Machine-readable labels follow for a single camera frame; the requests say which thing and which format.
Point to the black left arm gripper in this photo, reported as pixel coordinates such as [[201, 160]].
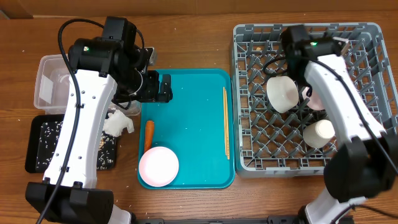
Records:
[[150, 94]]

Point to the orange carrot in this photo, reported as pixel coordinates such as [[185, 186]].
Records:
[[149, 133]]

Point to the white tissue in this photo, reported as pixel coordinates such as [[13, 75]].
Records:
[[116, 123]]

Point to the pink bowl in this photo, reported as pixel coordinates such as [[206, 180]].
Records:
[[158, 166]]

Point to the cream bowl with food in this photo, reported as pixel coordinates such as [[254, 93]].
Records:
[[282, 93]]

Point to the large white plate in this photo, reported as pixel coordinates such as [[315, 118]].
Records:
[[314, 102]]

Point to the white plastic cup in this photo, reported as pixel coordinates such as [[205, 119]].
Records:
[[318, 134]]

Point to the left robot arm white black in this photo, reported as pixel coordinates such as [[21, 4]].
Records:
[[109, 69]]

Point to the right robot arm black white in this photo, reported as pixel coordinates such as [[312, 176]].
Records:
[[366, 161]]

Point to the black waste tray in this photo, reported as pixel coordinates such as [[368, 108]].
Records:
[[34, 139]]

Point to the grey dishwasher rack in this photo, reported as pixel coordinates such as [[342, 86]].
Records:
[[270, 144]]

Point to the teal plastic tray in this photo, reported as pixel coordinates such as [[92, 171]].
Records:
[[191, 125]]

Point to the wooden chopstick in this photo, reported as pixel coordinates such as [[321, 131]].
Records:
[[224, 121], [228, 130]]

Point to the clear plastic bin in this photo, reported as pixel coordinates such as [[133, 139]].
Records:
[[52, 85]]

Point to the food scraps and rice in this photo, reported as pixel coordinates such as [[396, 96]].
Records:
[[49, 135]]

